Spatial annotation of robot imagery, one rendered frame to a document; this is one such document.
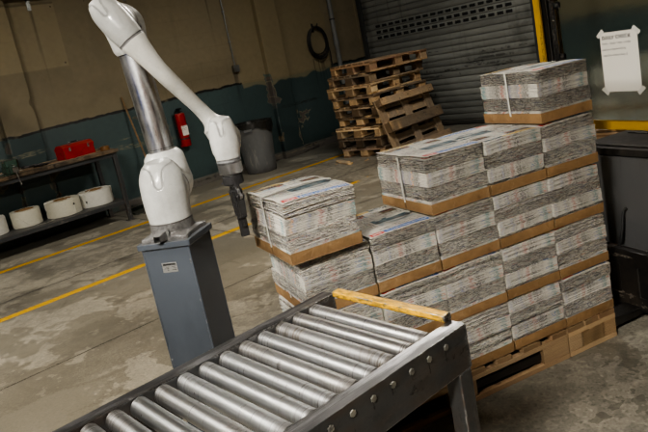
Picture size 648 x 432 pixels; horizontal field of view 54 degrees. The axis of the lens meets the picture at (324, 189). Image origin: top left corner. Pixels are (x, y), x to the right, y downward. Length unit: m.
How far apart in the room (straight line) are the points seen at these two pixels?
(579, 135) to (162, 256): 1.80
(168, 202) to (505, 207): 1.36
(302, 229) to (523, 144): 1.03
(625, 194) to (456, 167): 1.23
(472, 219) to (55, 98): 6.89
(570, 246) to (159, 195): 1.76
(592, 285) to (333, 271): 1.31
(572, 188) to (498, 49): 7.13
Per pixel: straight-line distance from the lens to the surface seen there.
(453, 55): 10.44
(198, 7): 9.89
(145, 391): 1.75
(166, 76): 2.35
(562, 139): 2.91
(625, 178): 3.55
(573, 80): 2.95
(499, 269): 2.78
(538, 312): 2.98
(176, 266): 2.33
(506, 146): 2.72
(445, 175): 2.56
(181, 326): 2.42
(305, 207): 2.23
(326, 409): 1.44
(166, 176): 2.30
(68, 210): 8.14
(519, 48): 9.81
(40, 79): 8.79
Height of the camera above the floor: 1.53
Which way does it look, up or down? 12 degrees down
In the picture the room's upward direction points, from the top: 11 degrees counter-clockwise
